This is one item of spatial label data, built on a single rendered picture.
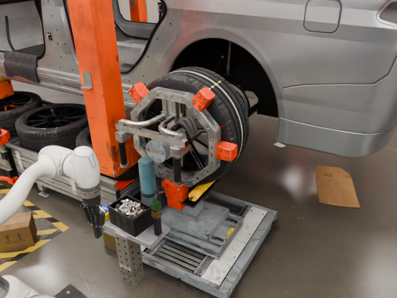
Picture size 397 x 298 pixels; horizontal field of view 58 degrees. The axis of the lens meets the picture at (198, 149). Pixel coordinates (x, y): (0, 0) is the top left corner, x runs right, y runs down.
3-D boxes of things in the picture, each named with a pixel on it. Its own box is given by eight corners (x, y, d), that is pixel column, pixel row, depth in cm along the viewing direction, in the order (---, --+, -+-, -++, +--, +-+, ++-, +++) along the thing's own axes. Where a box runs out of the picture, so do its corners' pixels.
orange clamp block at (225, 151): (221, 152, 192) (237, 155, 188) (214, 158, 186) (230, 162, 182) (221, 140, 188) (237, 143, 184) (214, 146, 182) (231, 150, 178)
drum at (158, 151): (188, 149, 202) (188, 126, 195) (167, 167, 186) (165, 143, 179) (168, 144, 208) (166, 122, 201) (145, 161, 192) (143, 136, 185)
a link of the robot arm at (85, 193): (89, 191, 142) (91, 203, 145) (104, 179, 149) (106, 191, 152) (71, 185, 146) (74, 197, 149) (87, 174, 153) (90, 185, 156)
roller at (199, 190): (218, 180, 228) (218, 172, 226) (194, 204, 206) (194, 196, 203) (210, 177, 231) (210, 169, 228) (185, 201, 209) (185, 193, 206)
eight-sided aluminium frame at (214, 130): (220, 190, 202) (221, 97, 176) (214, 196, 197) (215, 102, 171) (143, 165, 226) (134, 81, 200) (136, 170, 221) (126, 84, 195)
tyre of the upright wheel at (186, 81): (147, 133, 249) (227, 185, 232) (124, 148, 231) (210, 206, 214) (170, 45, 209) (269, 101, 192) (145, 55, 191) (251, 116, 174)
